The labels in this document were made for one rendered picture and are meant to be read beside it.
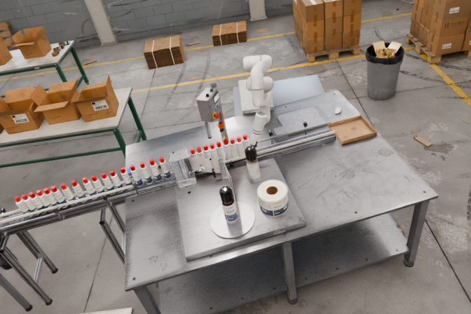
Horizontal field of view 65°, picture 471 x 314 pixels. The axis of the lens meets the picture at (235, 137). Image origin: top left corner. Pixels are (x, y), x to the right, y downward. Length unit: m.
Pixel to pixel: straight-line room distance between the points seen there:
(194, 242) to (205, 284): 0.67
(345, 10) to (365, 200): 3.78
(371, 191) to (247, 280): 1.16
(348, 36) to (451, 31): 1.37
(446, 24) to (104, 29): 6.24
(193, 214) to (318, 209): 0.86
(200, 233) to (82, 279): 1.61
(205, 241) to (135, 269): 0.47
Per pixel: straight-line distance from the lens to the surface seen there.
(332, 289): 3.25
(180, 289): 3.15
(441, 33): 5.88
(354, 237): 3.26
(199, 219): 2.62
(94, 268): 3.86
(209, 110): 2.68
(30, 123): 4.54
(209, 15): 8.10
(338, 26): 6.03
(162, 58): 6.77
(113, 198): 3.05
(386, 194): 2.76
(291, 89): 3.85
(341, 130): 3.26
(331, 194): 2.72
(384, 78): 5.00
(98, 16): 8.43
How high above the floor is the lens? 2.83
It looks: 37 degrees down
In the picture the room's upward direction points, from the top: 11 degrees counter-clockwise
